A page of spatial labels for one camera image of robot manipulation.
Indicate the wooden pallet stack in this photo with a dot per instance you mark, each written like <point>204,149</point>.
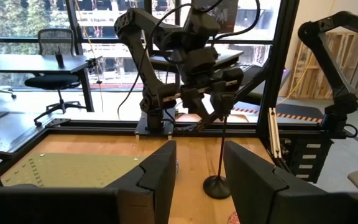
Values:
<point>346,62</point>

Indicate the background black robot arm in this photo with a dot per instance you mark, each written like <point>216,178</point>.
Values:
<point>331,62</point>

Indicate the black metal candlestick holder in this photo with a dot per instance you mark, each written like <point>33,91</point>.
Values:
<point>217,186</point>

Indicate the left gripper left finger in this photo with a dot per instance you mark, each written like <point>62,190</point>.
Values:
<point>154,180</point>

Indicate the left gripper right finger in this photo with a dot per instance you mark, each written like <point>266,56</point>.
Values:
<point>253,189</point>

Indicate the pink patterned round tin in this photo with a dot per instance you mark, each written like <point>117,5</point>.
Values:
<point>233,218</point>

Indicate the green perforated metal shelf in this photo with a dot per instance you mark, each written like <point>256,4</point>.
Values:
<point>79,169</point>

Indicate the mesh back office chair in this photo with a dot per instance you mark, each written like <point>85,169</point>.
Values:
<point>56,82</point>

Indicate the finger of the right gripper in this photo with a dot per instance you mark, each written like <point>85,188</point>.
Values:
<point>219,102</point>
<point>196,104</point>

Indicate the black office desk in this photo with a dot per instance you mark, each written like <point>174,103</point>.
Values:
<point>33,63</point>

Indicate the black handheld radio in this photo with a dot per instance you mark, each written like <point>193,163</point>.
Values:
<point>60,59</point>

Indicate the black drawer cabinet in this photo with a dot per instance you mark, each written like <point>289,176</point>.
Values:
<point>306,158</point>

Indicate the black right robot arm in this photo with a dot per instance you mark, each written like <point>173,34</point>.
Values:
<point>135,46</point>

